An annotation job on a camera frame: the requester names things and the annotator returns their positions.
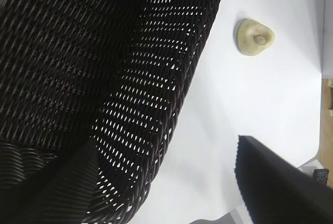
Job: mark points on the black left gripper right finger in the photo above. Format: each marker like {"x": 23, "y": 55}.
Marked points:
{"x": 281, "y": 190}

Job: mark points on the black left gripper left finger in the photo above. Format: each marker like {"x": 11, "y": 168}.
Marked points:
{"x": 59, "y": 200}

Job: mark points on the dark brown woven basket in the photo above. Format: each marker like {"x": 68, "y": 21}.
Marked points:
{"x": 78, "y": 52}

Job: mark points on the pale yellow egg yolk pastry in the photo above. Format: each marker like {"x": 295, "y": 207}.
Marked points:
{"x": 253, "y": 39}

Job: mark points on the black perforated object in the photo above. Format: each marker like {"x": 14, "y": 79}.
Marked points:
{"x": 322, "y": 175}

